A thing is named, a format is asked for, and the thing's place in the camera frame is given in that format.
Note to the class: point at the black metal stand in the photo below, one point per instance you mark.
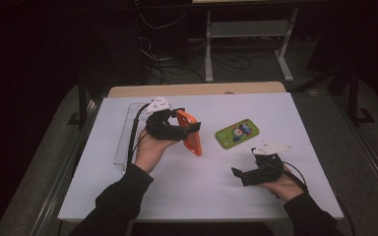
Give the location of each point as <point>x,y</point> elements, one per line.
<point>82,105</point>
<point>352,98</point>

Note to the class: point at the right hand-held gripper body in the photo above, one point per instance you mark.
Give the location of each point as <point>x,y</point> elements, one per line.
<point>267,170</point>

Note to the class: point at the green cartoon phone case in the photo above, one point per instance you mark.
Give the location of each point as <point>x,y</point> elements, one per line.
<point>236,132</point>

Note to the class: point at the aluminium floor rail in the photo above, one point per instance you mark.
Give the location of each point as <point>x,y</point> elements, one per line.
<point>62,177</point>
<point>370,154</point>

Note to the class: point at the clear plastic storage box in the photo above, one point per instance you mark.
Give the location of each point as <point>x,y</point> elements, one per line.
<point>124,144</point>

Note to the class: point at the person's right hand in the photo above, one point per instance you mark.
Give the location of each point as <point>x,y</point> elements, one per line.
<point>287,188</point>

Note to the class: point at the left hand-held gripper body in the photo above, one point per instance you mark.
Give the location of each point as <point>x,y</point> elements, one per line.
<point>157,128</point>

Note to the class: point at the person's left hand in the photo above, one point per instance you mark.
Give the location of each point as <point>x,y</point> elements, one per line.
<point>147,152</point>

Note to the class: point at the light wooden table board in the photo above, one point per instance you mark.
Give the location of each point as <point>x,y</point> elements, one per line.
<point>210,88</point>

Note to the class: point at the orange phone case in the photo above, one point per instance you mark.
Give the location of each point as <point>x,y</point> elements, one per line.
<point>193,144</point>

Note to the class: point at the white metal table frame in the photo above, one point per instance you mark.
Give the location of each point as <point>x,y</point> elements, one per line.
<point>249,29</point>

